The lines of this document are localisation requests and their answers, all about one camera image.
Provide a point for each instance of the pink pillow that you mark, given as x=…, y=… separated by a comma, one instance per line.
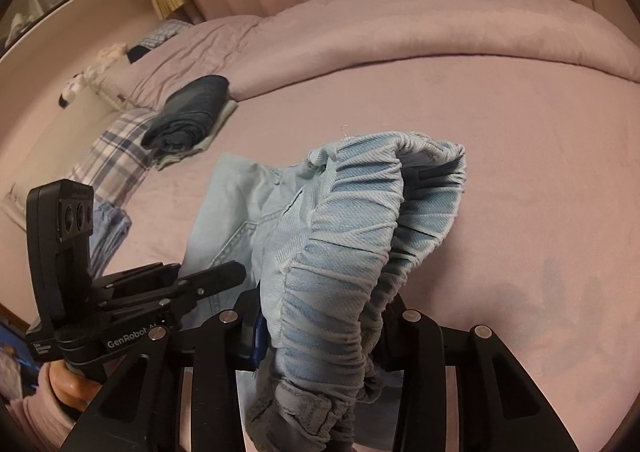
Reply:
x=170, y=61

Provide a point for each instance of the plaid cloth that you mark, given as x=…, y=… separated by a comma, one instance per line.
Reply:
x=117, y=151

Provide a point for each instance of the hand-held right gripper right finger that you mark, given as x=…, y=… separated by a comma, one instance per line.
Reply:
x=417, y=352

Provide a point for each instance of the person's left hand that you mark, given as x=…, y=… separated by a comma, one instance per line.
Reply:
x=75, y=384

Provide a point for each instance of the pink duvet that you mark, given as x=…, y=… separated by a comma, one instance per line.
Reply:
x=425, y=26

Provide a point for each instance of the blue checked cloth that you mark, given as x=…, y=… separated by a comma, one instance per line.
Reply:
x=162, y=34

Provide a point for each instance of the light blue denim pants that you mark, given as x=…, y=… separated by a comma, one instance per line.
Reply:
x=340, y=242

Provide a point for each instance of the pink bed sheet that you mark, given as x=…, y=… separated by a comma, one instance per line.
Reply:
x=525, y=207

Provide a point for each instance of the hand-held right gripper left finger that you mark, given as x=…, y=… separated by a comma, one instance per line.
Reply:
x=258, y=338

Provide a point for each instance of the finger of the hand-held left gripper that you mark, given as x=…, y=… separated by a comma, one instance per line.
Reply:
x=145, y=279
x=220, y=277

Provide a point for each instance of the black and white plush toy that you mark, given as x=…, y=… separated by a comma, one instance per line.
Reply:
x=75, y=86

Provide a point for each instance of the dark folded garment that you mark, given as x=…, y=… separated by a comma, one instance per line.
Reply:
x=192, y=111

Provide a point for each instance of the pale green folded cloth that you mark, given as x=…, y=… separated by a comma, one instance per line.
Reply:
x=210, y=136

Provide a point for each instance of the blue folded cloth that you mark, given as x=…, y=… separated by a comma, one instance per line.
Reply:
x=107, y=237

